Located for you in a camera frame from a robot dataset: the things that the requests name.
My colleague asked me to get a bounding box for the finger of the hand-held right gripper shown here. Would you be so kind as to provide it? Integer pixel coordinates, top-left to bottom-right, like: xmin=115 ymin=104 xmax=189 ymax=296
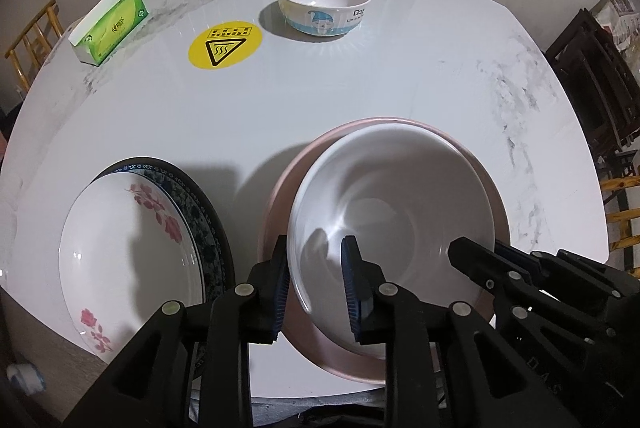
xmin=494 ymin=242 xmax=640 ymax=304
xmin=446 ymin=235 xmax=621 ymax=344

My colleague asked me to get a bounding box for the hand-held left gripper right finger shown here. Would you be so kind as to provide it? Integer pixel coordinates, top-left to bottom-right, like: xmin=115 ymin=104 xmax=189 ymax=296
xmin=340 ymin=234 xmax=583 ymax=428

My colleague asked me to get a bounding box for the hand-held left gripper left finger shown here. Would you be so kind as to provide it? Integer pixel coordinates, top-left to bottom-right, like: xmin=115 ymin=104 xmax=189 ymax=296
xmin=60 ymin=234 xmax=292 ymax=428

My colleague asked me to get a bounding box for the ribbed pink and white bowl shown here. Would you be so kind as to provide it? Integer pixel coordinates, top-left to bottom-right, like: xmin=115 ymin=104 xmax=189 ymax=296
xmin=257 ymin=118 xmax=511 ymax=385

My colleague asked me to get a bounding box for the blue floral plate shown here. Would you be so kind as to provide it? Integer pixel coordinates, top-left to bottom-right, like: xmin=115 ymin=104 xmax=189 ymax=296
xmin=92 ymin=157 xmax=236 ymax=381

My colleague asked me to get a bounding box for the pink bowl with white interior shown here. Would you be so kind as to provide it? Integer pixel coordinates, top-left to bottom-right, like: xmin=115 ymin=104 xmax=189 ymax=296
xmin=287 ymin=124 xmax=497 ymax=345

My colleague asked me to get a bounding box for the white plate with red flowers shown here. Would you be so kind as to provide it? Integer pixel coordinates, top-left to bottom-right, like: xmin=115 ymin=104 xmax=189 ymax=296
xmin=59 ymin=169 xmax=207 ymax=365

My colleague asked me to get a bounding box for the bamboo stool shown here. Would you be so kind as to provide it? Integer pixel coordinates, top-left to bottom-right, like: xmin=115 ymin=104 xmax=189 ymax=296
xmin=596 ymin=149 xmax=640 ymax=270

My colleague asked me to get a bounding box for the dark wooden furniture stack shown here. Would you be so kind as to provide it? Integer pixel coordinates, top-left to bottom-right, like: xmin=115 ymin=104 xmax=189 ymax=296
xmin=544 ymin=8 xmax=640 ymax=159

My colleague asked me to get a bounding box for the yellow round warning sticker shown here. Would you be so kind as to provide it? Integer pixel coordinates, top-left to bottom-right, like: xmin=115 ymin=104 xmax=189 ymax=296
xmin=188 ymin=20 xmax=264 ymax=72

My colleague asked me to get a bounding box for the printed paper bag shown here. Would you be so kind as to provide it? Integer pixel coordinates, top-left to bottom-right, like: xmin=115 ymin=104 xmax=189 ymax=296
xmin=599 ymin=0 xmax=640 ymax=52

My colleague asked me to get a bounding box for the white object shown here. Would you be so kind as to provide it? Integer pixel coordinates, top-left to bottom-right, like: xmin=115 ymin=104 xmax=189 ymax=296
xmin=6 ymin=362 xmax=47 ymax=395

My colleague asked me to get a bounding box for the white bowl with cartoon print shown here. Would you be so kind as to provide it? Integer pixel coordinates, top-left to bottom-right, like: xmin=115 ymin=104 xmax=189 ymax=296
xmin=276 ymin=0 xmax=373 ymax=39

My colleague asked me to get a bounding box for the green and white tissue box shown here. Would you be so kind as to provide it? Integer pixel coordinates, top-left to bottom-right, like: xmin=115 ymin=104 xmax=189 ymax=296
xmin=69 ymin=0 xmax=149 ymax=67

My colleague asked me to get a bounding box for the bamboo chair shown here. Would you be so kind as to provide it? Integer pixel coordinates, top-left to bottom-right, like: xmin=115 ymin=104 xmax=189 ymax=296
xmin=4 ymin=0 xmax=65 ymax=95

